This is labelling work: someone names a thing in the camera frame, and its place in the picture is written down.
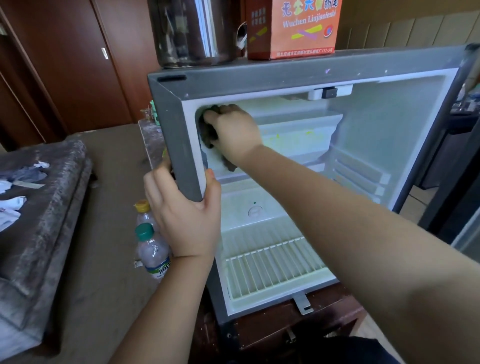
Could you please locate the large white garment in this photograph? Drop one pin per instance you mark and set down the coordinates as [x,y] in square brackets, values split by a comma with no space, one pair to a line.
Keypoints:
[9,211]

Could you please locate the person's left forearm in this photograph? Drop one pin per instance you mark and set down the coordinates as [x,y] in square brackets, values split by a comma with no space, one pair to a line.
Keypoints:
[161,315]

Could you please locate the grey velvet sofa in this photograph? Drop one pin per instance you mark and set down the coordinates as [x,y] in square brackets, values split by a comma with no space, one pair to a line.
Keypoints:
[37,247]

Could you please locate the dark cabinet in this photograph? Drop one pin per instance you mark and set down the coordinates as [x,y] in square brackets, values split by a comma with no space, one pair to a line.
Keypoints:
[446,150]

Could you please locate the fridge door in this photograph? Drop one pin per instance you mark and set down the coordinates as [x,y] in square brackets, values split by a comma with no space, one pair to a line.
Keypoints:
[457,195]

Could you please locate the grey mini fridge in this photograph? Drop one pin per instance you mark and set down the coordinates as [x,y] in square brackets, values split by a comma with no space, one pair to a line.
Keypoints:
[262,71]

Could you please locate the dark red wooden stand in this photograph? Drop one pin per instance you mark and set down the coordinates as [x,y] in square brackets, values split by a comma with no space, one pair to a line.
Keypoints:
[300,326]

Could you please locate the person's left hand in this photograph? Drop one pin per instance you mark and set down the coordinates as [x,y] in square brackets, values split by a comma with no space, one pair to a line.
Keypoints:
[184,217]

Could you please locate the orange cardboard chalk box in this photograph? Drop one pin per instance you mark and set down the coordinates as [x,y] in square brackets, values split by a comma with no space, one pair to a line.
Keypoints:
[294,28]

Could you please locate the green cap water bottle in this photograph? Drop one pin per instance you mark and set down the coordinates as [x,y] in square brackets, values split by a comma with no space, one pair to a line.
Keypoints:
[154,251]

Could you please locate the small white garment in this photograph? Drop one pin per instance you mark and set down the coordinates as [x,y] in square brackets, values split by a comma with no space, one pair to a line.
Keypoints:
[4,185]

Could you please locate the dark grey cloth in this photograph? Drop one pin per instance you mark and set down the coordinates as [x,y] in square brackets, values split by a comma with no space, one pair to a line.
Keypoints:
[206,131]

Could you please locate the person's dark trousers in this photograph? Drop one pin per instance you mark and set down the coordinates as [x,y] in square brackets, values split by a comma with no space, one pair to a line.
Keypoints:
[367,352]

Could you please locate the person's right forearm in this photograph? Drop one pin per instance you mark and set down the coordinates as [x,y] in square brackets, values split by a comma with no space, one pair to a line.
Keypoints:
[375,240]

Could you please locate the paper slip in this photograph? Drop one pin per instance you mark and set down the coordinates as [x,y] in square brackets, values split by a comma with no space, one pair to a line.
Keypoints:
[28,184]

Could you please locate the green toy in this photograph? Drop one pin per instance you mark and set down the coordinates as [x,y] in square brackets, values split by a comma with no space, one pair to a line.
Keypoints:
[154,112]

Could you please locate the orange soda bottle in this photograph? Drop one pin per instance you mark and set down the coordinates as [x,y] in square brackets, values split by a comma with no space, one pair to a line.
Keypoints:
[144,214]

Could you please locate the beige padded headboard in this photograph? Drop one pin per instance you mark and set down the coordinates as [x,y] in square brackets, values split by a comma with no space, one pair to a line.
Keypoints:
[405,26]

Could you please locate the dark glass spray bottle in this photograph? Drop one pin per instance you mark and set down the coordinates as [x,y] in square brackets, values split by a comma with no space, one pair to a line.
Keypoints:
[195,31]

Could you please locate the grey upholstered bench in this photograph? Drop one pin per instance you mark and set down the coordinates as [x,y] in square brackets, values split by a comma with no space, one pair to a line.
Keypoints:
[150,135]

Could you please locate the grey garment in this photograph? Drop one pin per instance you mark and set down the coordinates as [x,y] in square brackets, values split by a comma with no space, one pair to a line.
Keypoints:
[26,172]

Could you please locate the person's right hand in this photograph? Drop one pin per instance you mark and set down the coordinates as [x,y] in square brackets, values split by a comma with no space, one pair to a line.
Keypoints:
[236,135]

